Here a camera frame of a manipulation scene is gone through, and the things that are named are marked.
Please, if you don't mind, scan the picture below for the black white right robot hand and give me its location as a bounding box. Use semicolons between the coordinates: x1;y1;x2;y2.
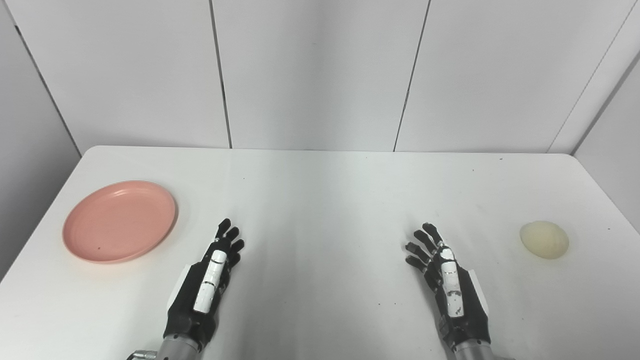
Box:
405;222;492;351

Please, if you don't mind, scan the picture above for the pink round plate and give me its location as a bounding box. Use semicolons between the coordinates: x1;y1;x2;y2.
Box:
62;180;178;264

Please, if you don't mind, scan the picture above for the cream steamed bun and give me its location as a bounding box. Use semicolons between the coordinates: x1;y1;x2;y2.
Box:
519;220;570;260

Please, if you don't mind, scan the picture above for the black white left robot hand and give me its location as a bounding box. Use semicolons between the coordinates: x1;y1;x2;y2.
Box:
163;218;246;351

